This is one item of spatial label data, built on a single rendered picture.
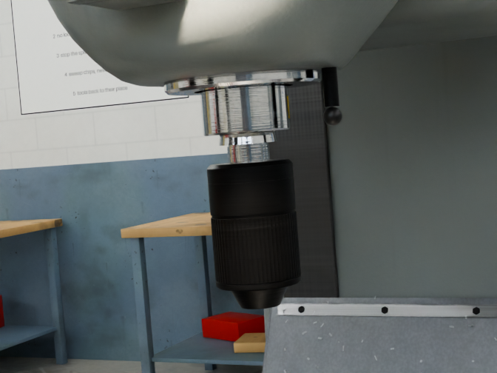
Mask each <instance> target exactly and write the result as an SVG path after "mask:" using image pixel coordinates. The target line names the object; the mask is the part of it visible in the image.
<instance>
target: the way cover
mask: <svg viewBox="0 0 497 373"><path fill-rule="evenodd" d="M327 301H329V303H327ZM284 309H285V310H284ZM283 310H284V314H283ZM314 311H315V313H314ZM313 313H314V315H313ZM465 316H467V319H465ZM287 320H288V321H287ZM286 321H287V322H286ZM314 322H317V323H315V324H314ZM323 323H324V325H323V326H322V327H321V325H322V324H323ZM472 324H473V325H474V327H469V326H468V325H472ZM450 326H454V328H450ZM304 331H307V332H306V333H305V334H302V333H303V332H304ZM329 333H331V334H332V336H330V335H329ZM318 337H322V340H320V339H318ZM494 337H495V338H496V339H497V298H376V299H375V300H374V298H283V299H282V302H281V304H280V305H279V306H275V307H271V308H269V313H268V325H267V332H266V344H265V351H264V358H263V370H262V373H285V372H284V370H286V373H420V372H421V373H497V340H495V338H494ZM362 340H363V342H362ZM338 341H339V343H338ZM343 346H344V351H343V350H342V348H343ZM284 348H285V349H286V351H284ZM391 348H394V349H392V350H391ZM374 356H376V359H377V360H376V359H375V357H374ZM308 357H309V358H310V360H308V359H307V358H308ZM420 360H422V362H420ZM472 360H474V362H472ZM315 365H317V366H319V368H317V367H316V366H315Z"/></svg>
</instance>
